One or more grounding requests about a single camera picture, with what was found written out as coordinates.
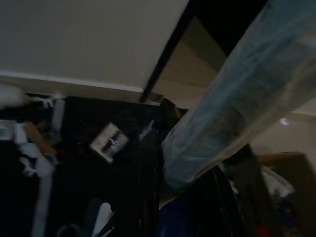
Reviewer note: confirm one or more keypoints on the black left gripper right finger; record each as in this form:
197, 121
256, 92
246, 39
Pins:
219, 207

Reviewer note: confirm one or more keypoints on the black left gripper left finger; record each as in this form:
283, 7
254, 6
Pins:
148, 172

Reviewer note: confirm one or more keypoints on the white box with black print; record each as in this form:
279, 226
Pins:
109, 143

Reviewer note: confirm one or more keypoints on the brown cardboard box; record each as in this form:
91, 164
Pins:
291, 187

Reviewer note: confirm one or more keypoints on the black cabinet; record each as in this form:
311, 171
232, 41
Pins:
98, 116

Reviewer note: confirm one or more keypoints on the flat brown cardboard piece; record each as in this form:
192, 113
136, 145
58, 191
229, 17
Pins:
39, 138

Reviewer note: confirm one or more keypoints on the crumpled white cloth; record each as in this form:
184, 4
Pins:
34, 160

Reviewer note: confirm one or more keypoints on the white baseboard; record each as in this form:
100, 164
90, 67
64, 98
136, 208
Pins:
71, 85

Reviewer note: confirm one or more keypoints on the black door frame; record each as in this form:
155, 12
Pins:
170, 49

